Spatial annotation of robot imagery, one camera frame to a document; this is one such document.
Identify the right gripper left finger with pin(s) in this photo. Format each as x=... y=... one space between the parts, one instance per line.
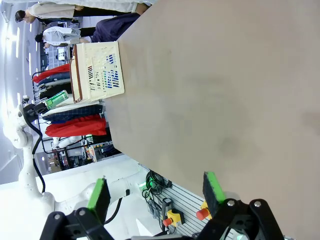
x=97 y=197

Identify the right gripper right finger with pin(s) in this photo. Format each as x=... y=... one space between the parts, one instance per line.
x=215 y=192

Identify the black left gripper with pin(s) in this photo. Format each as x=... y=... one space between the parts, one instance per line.
x=32 y=111

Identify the dark green drink can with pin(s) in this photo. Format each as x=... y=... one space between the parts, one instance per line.
x=57 y=99

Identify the green Chilsung drink can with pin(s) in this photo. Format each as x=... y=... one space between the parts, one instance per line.
x=105 y=80

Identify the blue drink can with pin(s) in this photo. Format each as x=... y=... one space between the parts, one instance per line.
x=110 y=58

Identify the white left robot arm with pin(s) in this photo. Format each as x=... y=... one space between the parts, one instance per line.
x=26 y=170

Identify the white robot base platform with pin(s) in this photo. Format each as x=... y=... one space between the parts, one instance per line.
x=75 y=175

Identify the cream basket with brown rim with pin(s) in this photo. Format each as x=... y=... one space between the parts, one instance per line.
x=100 y=50

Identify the person left hand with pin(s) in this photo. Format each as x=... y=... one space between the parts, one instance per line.
x=143 y=8

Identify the yellow emergency stop box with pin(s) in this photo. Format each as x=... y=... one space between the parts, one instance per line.
x=176 y=217
x=202 y=212

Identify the grey slotted panel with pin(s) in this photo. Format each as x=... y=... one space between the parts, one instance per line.
x=185 y=197

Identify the navy plaid garment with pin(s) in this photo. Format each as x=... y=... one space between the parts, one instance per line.
x=75 y=112

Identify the small red garment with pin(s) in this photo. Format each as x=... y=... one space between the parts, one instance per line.
x=52 y=72

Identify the large red jacket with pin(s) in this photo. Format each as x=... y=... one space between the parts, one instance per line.
x=75 y=127

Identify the black handheld controller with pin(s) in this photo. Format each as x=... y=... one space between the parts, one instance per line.
x=167 y=203

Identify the person in white shirt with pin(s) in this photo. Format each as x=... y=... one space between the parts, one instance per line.
x=60 y=35

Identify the person in beige top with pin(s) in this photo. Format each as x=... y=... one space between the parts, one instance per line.
x=50 y=12

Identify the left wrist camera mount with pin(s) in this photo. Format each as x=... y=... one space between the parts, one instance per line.
x=25 y=99

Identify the black clothes rack frame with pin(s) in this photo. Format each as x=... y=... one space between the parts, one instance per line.
x=35 y=85

